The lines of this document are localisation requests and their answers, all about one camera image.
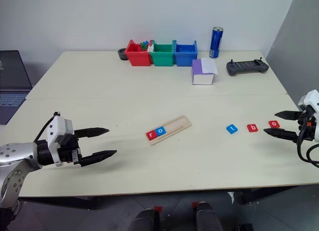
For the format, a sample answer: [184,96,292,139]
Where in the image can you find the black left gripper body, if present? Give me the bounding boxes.
[58,135,83,166]

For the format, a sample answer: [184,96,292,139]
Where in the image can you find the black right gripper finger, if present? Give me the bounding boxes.
[263,127,300,143]
[274,111,304,120]

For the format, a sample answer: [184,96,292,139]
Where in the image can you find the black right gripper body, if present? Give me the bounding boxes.
[297,108,316,142]

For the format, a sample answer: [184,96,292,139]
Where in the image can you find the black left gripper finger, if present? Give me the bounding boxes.
[79,150,118,167]
[73,127,110,138]

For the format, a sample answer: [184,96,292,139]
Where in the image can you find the blue square letter tile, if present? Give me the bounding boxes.
[226,123,239,135]

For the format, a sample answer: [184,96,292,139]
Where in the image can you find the wooden letter tray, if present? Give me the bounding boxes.
[146,115,193,146]

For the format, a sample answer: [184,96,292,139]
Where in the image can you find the dark grey handheld controller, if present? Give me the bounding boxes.
[226,57,270,77]

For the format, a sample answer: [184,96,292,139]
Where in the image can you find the dark rounded shape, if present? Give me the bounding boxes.
[195,202,222,231]
[129,208,160,231]

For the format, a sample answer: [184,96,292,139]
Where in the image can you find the red plastic bin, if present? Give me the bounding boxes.
[124,39,153,67]

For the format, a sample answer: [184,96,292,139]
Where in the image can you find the purple and white box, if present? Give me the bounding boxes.
[191,58,219,86]

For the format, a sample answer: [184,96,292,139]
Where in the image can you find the grey laptop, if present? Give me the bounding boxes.
[0,50,33,126]

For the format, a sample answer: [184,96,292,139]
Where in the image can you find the green plastic bin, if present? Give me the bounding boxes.
[149,40,175,67]

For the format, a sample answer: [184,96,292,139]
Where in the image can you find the blue drink can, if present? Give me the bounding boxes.
[208,26,224,59]

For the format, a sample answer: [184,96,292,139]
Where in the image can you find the blue plastic bin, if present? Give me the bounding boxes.
[173,40,198,67]

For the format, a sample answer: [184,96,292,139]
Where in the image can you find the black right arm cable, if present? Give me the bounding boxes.
[296,115,319,169]

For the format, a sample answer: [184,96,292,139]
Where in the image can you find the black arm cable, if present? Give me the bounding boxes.
[33,112,61,143]
[296,115,319,169]

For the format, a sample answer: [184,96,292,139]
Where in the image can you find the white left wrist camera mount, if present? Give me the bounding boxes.
[46,115,75,167]

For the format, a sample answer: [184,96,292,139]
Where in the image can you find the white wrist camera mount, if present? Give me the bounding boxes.
[46,115,75,167]
[298,89,319,142]

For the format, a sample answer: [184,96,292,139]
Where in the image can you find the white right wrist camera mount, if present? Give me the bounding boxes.
[298,89,319,142]

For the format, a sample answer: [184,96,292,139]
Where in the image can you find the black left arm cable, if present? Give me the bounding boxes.
[33,112,61,143]

